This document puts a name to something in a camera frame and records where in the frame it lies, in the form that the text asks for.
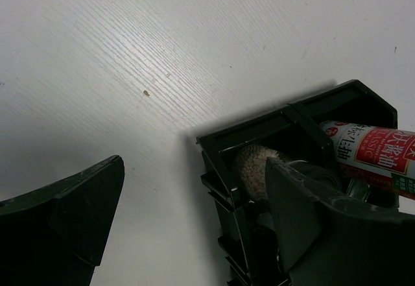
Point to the red-label black-cap bottle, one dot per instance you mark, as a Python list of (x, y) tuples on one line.
[(383, 157)]

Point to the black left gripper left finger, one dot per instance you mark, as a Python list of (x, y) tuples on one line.
[(57, 234)]

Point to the black four-compartment tray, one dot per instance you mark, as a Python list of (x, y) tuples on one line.
[(235, 156)]

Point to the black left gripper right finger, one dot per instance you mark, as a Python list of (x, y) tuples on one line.
[(328, 238)]

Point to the white shaker black cap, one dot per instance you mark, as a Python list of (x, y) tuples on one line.
[(249, 168)]

